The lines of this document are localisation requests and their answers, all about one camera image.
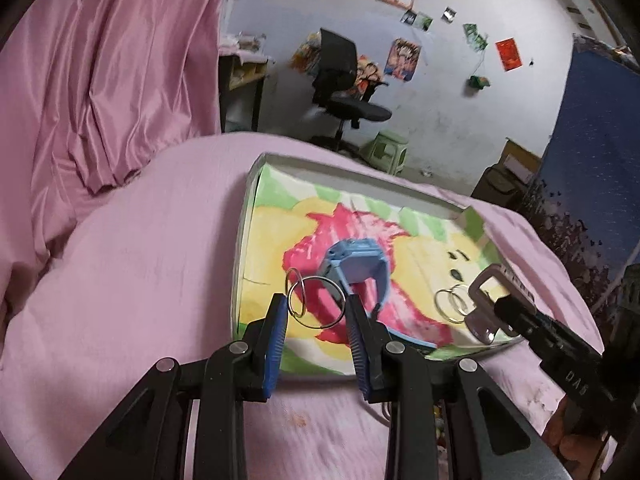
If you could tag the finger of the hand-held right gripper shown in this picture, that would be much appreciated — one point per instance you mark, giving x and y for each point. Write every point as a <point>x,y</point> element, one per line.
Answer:
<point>515,317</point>

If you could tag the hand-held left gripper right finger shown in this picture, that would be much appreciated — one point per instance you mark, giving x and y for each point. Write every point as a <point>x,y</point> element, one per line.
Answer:
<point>357,355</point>

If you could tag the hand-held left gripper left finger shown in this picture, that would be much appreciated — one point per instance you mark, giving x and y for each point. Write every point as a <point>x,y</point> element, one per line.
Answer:
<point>276,345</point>

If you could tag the grey cardboard tray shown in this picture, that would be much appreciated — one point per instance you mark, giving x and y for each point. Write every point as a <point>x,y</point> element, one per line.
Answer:
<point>241,270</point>

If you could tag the blue watch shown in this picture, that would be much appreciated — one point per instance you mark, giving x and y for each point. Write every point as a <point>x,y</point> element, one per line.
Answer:
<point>350,255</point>

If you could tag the person's right hand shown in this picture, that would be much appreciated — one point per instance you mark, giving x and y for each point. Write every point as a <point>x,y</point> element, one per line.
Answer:
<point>575,452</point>

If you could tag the cartoon printed tray liner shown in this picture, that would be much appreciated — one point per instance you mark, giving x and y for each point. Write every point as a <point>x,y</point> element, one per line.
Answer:
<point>280,230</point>

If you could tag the dark cardboard box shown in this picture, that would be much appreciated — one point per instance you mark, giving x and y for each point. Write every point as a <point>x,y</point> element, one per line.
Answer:
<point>495,187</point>

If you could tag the pink bedsheet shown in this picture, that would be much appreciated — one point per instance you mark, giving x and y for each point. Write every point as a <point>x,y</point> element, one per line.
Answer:
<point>125,310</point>

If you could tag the blue starry curtain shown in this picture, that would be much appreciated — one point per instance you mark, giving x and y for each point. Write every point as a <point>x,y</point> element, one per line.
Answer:
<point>585,160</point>

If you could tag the green plastic stool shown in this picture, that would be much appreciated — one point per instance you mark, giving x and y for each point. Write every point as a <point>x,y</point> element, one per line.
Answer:
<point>385,147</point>

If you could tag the green hanging ornament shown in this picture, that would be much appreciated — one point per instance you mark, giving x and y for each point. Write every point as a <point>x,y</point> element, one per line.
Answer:
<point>480,81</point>

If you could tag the wooden desk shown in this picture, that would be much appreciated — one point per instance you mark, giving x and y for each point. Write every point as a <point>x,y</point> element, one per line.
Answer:
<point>240,75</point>

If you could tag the black office chair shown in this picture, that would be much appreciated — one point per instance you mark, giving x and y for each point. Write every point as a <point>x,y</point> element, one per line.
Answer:
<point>340,60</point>

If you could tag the pile of desk clutter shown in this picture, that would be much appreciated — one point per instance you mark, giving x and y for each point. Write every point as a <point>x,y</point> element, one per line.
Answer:
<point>245,42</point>

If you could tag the pink curtain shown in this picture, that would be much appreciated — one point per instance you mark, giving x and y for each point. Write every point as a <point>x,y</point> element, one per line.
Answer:
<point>100,85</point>

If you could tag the red wall paper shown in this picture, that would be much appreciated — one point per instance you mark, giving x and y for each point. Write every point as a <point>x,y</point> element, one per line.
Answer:
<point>509,55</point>

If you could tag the small cartoon wall poster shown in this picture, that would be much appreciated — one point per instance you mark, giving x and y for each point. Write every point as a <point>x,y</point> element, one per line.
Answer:
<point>364,77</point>

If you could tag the green wall photo cluster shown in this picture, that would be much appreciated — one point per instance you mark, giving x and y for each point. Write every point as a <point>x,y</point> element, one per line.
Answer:
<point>475,36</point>

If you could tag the colourful narrow wall poster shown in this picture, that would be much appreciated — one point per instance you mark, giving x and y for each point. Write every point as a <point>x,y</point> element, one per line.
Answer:
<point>305,52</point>

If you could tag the small wall photo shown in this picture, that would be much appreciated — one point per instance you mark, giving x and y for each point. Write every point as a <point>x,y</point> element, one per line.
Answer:
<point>448,15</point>

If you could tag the dark wall photo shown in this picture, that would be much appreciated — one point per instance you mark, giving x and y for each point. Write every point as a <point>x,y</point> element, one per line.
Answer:
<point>408,18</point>

